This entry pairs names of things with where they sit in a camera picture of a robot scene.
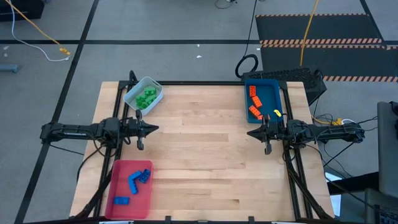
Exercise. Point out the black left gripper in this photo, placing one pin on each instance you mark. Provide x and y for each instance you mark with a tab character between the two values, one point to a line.
133	129

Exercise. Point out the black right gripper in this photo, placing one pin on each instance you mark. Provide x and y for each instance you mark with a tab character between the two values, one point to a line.
278	133

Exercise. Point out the small orange toy block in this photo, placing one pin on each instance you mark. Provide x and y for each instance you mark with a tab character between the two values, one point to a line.
260	117

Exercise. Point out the green toy block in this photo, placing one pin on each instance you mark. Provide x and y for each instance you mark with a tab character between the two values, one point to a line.
141	97
151	99
143	105
150	91

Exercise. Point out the blue toy block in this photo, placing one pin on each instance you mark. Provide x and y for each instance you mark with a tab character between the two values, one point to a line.
121	200
144	176
133	185

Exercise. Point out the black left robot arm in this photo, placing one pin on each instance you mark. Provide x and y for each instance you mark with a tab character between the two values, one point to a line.
77	130

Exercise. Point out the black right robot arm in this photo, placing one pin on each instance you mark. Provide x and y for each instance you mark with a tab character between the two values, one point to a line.
326	133

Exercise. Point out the small yellow tag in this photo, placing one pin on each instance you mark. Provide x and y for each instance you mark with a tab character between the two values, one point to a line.
277	113

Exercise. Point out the white plastic bin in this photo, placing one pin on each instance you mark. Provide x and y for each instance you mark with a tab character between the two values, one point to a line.
127	99

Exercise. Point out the blue plastic bin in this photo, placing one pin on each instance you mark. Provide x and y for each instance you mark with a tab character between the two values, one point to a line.
269	93

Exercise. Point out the pink plastic bin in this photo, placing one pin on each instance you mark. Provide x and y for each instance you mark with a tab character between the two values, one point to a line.
118	180

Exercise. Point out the yellow power plug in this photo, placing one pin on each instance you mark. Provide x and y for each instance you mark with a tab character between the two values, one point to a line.
337	121

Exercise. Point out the grey equipment cabinet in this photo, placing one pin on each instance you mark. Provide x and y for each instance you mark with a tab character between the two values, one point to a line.
388	149

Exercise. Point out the black striped floor mat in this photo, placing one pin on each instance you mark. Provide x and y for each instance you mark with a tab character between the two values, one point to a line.
342	28

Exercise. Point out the grey table foot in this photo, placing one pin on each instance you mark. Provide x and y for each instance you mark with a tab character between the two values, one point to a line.
9	68

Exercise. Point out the black aluminium rig frame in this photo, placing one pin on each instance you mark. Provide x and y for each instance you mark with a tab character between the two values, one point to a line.
202	83

